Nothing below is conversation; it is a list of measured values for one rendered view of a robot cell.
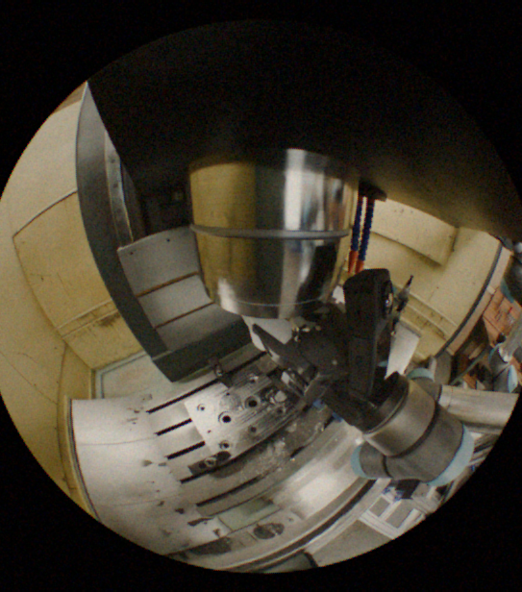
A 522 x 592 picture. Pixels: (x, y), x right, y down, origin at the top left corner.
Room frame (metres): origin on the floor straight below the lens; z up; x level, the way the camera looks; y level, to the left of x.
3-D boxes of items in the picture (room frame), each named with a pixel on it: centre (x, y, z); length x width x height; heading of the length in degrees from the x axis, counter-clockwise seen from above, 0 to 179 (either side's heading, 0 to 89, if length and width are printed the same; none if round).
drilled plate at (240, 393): (0.13, 0.06, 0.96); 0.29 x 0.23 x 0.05; 127
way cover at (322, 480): (-0.03, -0.41, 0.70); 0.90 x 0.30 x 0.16; 127
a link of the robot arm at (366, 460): (-0.04, -0.20, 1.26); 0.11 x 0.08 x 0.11; 128
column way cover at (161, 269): (0.53, 0.26, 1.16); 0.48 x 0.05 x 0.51; 127
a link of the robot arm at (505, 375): (-0.23, -1.12, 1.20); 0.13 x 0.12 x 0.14; 161
